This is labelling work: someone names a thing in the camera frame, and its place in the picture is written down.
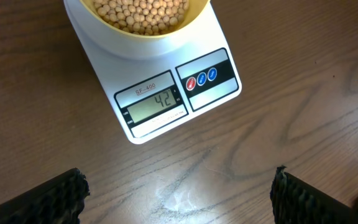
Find white digital kitchen scale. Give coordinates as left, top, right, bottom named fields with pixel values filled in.
left=63, top=0, right=242, bottom=144

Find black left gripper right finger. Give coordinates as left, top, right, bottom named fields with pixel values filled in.
left=270, top=166, right=358, bottom=224

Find beans in yellow bowl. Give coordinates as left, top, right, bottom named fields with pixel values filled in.
left=93, top=0, right=190, bottom=35

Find yellow plastic bowl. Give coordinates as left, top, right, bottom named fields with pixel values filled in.
left=79, top=0, right=211, bottom=42

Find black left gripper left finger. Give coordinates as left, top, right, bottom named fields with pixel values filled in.
left=0, top=168, right=90, bottom=224

